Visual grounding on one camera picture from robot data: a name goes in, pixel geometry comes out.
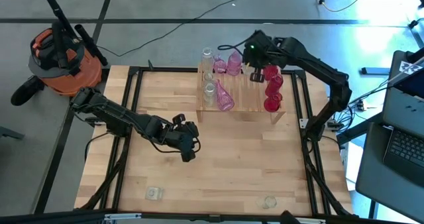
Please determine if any wooden slatted shelf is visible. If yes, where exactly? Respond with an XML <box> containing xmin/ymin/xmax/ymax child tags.
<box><xmin>196</xmin><ymin>62</ymin><xmax>288</xmax><ymax>125</ymax></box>

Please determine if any black desk leg bar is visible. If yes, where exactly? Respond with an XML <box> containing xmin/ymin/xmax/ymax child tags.
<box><xmin>336</xmin><ymin>114</ymin><xmax>384</xmax><ymax>147</ymax></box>

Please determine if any grey laptop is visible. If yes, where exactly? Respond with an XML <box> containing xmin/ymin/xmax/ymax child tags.
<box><xmin>380</xmin><ymin>84</ymin><xmax>424</xmax><ymax>179</ymax></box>

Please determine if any black floor cable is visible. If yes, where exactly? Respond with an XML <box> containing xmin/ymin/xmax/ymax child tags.
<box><xmin>95</xmin><ymin>0</ymin><xmax>258</xmax><ymax>58</ymax></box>

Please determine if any pink flared-neck glass vase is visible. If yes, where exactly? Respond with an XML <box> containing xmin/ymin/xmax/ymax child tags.
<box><xmin>214</xmin><ymin>79</ymin><xmax>236</xmax><ymax>112</ymax></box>

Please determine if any black table clamp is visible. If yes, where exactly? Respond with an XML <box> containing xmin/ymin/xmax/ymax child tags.
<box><xmin>85</xmin><ymin>116</ymin><xmax>107</xmax><ymax>128</ymax></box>
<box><xmin>326</xmin><ymin>120</ymin><xmax>345</xmax><ymax>131</ymax></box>

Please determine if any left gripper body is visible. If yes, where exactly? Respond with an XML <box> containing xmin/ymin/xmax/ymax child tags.
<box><xmin>158</xmin><ymin>113</ymin><xmax>201</xmax><ymax>163</ymax></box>

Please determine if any dark monitor with marker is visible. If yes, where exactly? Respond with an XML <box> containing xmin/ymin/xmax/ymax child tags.
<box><xmin>388</xmin><ymin>47</ymin><xmax>424</xmax><ymax>99</ymax></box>

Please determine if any pink ribbed bottle vase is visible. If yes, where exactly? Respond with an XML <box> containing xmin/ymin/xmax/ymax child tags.
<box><xmin>227</xmin><ymin>50</ymin><xmax>242</xmax><ymax>77</ymax></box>

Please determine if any grey floor foot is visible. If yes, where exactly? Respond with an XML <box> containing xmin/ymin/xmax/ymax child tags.
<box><xmin>0</xmin><ymin>125</ymin><xmax>26</xmax><ymax>140</ymax></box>

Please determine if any red ribbed bottle vase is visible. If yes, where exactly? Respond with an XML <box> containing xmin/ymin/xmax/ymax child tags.
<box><xmin>264</xmin><ymin>74</ymin><xmax>284</xmax><ymax>97</ymax></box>

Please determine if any grey desk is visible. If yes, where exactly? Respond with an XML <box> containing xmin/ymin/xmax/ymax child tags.
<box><xmin>354</xmin><ymin>121</ymin><xmax>424</xmax><ymax>223</ymax></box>

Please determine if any clear wide round vase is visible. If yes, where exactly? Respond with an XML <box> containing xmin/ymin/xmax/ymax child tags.
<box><xmin>241</xmin><ymin>62</ymin><xmax>255</xmax><ymax>78</ymax></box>

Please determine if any clear short glass vase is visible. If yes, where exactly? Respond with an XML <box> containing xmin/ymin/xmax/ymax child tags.
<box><xmin>262</xmin><ymin>195</ymin><xmax>278</xmax><ymax>209</ymax></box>

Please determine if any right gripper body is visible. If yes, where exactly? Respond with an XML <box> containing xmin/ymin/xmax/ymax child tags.
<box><xmin>243</xmin><ymin>30</ymin><xmax>271</xmax><ymax>83</ymax></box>

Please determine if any long black pole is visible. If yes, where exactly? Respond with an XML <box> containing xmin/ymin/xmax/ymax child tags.
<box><xmin>36</xmin><ymin>0</ymin><xmax>82</xmax><ymax>42</ymax></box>

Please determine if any orange and black shop vacuum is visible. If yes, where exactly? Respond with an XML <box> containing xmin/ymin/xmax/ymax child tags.
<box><xmin>10</xmin><ymin>20</ymin><xmax>109</xmax><ymax>111</ymax></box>

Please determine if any white fiducial marker tag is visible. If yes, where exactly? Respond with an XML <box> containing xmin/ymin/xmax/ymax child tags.
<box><xmin>398</xmin><ymin>60</ymin><xmax>415</xmax><ymax>75</ymax></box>

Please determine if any red round glass vase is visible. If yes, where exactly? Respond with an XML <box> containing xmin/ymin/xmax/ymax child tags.
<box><xmin>264</xmin><ymin>93</ymin><xmax>283</xmax><ymax>113</ymax></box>

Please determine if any clear textured bottle vase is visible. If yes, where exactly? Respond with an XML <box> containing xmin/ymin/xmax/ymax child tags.
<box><xmin>201</xmin><ymin>46</ymin><xmax>215</xmax><ymax>73</ymax></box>

